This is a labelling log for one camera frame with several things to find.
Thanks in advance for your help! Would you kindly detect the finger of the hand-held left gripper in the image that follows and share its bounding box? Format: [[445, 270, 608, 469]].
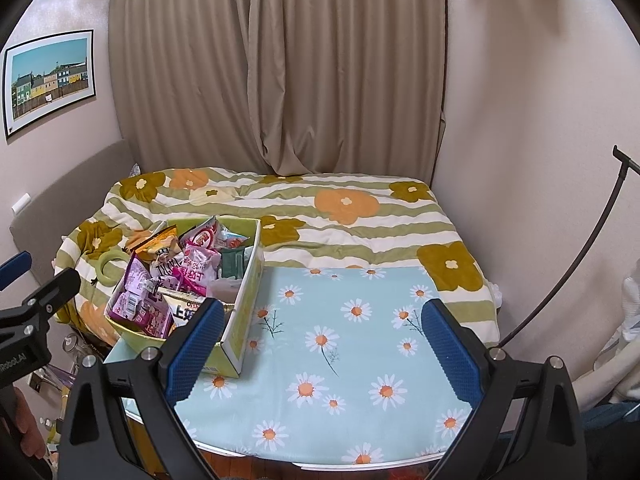
[[0, 267, 81, 341], [0, 252, 32, 291]]

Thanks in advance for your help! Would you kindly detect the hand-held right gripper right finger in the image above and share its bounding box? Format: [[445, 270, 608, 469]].
[[421, 299, 587, 480]]

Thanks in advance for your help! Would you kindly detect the framed wall poster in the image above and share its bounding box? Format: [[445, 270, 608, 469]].
[[1, 30, 97, 142]]

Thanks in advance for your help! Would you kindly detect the large purple cartoon snack packet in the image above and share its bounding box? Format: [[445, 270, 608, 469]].
[[107, 287, 173, 338]]

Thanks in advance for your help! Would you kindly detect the person's left hand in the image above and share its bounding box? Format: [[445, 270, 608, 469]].
[[12, 389, 41, 448]]

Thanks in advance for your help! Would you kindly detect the dark green snack packet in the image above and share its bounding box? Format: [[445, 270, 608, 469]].
[[220, 249, 247, 281]]

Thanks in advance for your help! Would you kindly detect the beige curtain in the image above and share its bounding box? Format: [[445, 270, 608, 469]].
[[107, 0, 448, 181]]

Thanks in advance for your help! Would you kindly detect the pink striped snack packet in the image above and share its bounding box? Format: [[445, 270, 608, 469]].
[[175, 247, 222, 297]]

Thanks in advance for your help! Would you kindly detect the blue cloth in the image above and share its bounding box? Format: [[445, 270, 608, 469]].
[[585, 400, 640, 432]]

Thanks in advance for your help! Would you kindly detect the black curved rod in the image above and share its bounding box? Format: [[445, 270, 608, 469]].
[[500, 145, 640, 347]]

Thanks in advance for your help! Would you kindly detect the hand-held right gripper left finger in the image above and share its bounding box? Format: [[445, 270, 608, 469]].
[[57, 299, 226, 480]]

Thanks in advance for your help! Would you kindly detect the white cloth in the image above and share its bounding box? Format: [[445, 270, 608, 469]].
[[575, 260, 640, 403]]

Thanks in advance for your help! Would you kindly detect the green ring holder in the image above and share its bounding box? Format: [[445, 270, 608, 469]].
[[96, 249, 132, 286]]

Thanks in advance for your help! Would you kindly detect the beige black-print snack packet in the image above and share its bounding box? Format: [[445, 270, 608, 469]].
[[160, 292, 208, 333]]

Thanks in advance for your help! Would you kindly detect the floral striped blanket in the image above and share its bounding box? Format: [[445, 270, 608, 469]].
[[52, 166, 503, 346]]

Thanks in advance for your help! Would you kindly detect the green cardboard box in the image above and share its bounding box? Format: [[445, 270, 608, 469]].
[[103, 216, 266, 378]]

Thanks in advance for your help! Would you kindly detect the daisy print tablecloth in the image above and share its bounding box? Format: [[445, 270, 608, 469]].
[[102, 265, 501, 466]]

